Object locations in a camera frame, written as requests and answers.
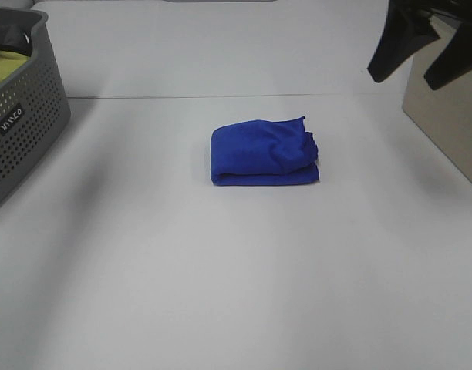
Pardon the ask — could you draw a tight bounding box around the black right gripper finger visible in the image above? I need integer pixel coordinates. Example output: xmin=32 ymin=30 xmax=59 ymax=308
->
xmin=424 ymin=1 xmax=472 ymax=90
xmin=367 ymin=1 xmax=440 ymax=83

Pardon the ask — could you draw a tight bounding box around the blue microfibre towel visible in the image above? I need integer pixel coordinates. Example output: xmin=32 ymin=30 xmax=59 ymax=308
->
xmin=210 ymin=116 xmax=320 ymax=186

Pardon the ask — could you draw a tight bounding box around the beige storage box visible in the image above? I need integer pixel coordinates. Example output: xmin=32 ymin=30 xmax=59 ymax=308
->
xmin=402 ymin=16 xmax=472 ymax=183

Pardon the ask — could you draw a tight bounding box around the grey perforated plastic basket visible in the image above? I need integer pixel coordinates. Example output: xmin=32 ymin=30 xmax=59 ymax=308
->
xmin=0 ymin=7 xmax=71 ymax=206

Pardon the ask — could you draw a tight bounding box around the yellow-green towel in basket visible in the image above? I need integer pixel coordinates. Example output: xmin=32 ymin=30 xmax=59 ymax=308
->
xmin=0 ymin=51 xmax=29 ymax=83

